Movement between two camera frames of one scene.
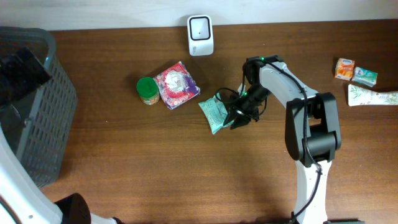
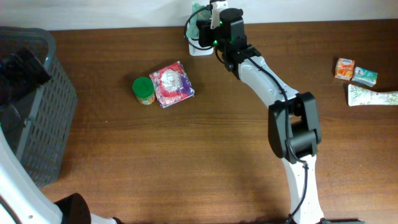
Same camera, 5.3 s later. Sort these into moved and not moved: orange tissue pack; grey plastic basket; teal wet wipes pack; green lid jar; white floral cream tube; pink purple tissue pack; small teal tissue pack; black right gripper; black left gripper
Moved: teal wet wipes pack; black right gripper; pink purple tissue pack; green lid jar
Not moved: black left gripper; grey plastic basket; white floral cream tube; orange tissue pack; small teal tissue pack
